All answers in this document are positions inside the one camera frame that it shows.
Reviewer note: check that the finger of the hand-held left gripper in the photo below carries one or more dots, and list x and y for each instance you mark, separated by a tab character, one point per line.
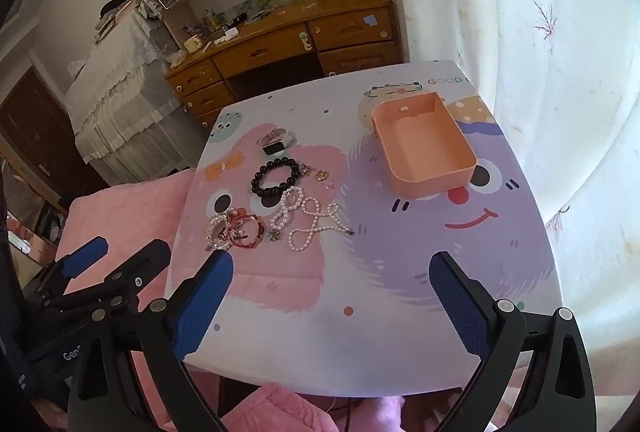
145	262
85	256

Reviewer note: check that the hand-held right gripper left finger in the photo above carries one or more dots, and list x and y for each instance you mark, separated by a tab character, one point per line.
202	307

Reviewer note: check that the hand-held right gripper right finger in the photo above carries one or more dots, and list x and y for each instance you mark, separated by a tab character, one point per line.
460	307

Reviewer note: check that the orange plastic box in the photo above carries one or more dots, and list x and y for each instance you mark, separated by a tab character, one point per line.
425	147

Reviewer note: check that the pink blanket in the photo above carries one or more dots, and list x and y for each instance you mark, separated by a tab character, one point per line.
125	207

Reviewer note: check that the pink fuzzy cloth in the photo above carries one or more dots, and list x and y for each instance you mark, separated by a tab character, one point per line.
280	409

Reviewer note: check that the dark wooden door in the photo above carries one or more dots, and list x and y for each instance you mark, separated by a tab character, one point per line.
35	122

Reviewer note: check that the white lace cloth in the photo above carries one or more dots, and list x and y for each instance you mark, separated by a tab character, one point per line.
125	102

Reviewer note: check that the yellow mug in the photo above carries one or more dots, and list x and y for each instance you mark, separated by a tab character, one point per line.
194	44

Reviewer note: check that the stack of books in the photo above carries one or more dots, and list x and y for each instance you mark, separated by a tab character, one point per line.
117	15

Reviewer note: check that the wooden desk with drawers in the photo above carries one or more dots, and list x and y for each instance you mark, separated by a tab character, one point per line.
270	45

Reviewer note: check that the white leaf print curtain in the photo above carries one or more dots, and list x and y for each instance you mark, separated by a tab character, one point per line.
525	62

